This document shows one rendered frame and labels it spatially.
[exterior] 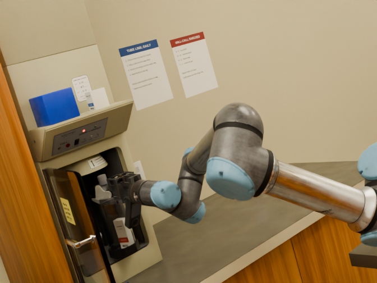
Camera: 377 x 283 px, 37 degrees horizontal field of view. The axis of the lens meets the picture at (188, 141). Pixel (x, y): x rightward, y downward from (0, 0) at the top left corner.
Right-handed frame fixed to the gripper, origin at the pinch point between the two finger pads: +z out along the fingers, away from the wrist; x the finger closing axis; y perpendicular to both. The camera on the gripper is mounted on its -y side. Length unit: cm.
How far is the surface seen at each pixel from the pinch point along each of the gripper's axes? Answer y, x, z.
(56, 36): 53, -1, 4
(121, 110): 25.2, -9.5, -6.8
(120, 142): 14.2, -11.8, 2.6
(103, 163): 9.2, -4.9, 5.5
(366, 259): -28, -34, -68
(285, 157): -32, -131, 44
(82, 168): 10.3, 3.2, 5.3
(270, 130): -16, -126, 45
